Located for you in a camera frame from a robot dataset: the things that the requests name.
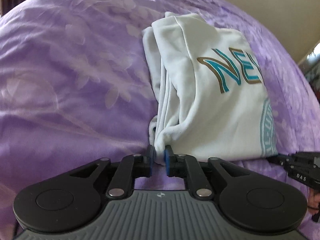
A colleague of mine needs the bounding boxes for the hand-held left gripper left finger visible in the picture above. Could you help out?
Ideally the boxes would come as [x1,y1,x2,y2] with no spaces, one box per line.
[70,146,155,199]

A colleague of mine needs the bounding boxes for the purple bed sheet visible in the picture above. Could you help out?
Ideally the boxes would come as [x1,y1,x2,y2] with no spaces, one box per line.
[0,0,320,240]

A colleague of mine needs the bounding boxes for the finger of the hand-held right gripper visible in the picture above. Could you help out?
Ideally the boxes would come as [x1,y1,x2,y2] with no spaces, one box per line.
[267,154,292,167]

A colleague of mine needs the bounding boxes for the person's right hand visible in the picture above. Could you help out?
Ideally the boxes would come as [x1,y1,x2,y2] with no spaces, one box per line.
[308,189,320,212]

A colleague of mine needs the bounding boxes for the white printed t-shirt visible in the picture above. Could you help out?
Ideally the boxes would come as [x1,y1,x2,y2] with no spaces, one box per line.
[142,12,279,162]

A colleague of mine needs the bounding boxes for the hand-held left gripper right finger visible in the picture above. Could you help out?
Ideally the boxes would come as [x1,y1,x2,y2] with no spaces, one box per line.
[164,145,250,200]

